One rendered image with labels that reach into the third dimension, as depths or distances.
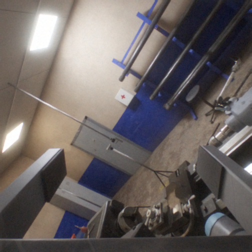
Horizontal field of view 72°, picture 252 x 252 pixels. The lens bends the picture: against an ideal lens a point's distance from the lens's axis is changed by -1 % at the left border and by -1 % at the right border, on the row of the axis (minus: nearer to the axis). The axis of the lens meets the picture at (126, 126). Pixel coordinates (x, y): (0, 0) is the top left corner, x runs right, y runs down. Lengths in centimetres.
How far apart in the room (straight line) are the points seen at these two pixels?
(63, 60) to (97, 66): 80
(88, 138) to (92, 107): 98
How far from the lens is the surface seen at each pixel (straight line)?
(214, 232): 83
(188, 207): 149
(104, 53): 423
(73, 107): 485
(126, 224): 195
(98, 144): 516
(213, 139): 139
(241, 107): 133
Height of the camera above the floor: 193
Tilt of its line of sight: 10 degrees down
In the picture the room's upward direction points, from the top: 60 degrees counter-clockwise
